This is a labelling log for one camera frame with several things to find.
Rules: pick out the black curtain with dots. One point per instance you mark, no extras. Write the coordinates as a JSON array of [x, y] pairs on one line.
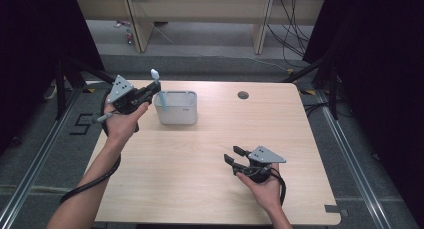
[[30, 55], [383, 72]]

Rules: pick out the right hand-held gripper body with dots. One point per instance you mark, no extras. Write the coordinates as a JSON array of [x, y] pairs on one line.
[[263, 167]]

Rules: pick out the aluminium floor rail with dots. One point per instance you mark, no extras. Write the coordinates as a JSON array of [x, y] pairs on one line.
[[36, 162], [350, 159]]

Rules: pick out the person's left hand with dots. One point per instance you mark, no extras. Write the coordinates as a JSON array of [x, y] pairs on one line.
[[123, 127]]

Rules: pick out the light blue toothbrush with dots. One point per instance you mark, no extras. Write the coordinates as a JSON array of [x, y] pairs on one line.
[[154, 74]]

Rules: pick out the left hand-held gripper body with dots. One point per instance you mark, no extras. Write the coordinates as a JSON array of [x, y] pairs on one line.
[[125, 97]]

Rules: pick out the small colourful floor items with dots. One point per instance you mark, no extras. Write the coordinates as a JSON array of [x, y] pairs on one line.
[[128, 35]]

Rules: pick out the grey plastic holder box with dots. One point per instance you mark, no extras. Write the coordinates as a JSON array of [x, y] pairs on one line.
[[178, 110]]

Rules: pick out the grey tape piece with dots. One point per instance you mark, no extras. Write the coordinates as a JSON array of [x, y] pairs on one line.
[[331, 208]]

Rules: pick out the person's right hand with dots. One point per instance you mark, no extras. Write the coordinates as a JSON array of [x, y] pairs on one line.
[[263, 192]]

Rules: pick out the black metal stand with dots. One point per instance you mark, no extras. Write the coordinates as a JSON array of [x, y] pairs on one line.
[[60, 89], [333, 89]]

